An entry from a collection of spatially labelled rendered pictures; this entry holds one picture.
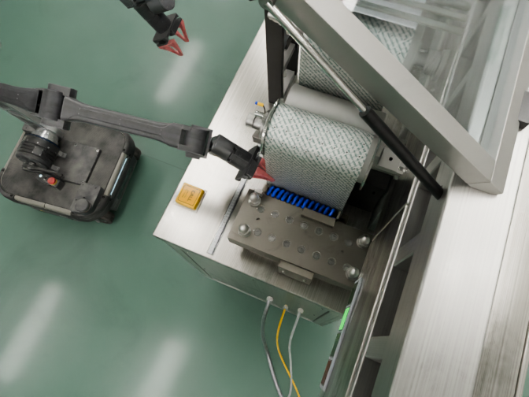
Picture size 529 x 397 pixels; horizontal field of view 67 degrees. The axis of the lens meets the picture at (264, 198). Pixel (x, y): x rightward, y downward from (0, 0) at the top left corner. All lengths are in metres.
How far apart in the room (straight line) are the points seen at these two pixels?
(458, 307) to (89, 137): 2.12
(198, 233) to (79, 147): 1.21
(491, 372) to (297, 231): 0.60
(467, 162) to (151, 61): 2.52
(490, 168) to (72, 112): 0.96
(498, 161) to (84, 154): 2.04
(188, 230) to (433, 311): 0.93
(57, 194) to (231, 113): 1.18
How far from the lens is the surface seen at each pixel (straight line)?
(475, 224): 0.55
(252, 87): 1.51
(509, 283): 0.79
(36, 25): 3.38
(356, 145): 0.93
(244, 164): 1.09
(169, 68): 2.79
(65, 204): 2.27
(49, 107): 1.18
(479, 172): 0.53
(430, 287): 0.51
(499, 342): 0.77
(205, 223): 1.30
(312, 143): 0.93
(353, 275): 1.09
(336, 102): 1.08
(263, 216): 1.15
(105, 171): 2.25
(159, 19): 1.38
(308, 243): 1.13
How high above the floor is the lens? 2.13
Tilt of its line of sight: 70 degrees down
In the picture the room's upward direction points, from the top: 6 degrees counter-clockwise
